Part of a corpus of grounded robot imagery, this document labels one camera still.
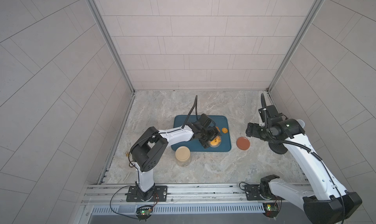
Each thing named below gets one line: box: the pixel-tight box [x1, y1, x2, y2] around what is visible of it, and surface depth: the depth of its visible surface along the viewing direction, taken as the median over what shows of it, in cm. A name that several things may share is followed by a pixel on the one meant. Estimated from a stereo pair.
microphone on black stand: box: [267, 116, 306, 155], surface depth 49 cm
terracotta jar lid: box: [235, 136, 251, 151], surface depth 90 cm
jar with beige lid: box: [175, 145, 191, 167], surface depth 76 cm
